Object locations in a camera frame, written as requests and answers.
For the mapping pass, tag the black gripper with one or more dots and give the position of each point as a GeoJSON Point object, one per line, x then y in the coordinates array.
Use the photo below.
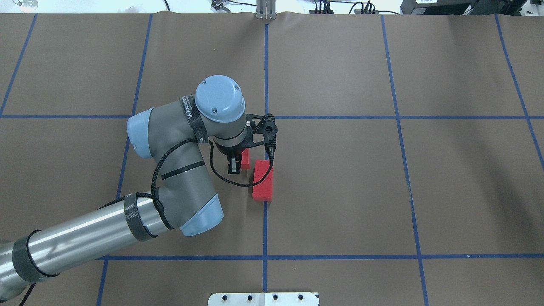
{"type": "Point", "coordinates": [227, 150]}

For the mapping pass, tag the aluminium frame post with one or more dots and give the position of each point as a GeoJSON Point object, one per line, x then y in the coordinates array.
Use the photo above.
{"type": "Point", "coordinates": [266, 10]}

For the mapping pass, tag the red block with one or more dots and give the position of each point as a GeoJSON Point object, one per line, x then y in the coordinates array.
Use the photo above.
{"type": "Point", "coordinates": [260, 169]}
{"type": "Point", "coordinates": [263, 191]}
{"type": "Point", "coordinates": [245, 162]}

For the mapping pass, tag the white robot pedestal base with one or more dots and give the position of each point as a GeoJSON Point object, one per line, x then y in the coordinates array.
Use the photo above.
{"type": "Point", "coordinates": [264, 299]}

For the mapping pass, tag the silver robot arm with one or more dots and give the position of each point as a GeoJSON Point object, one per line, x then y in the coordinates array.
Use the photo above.
{"type": "Point", "coordinates": [181, 137]}

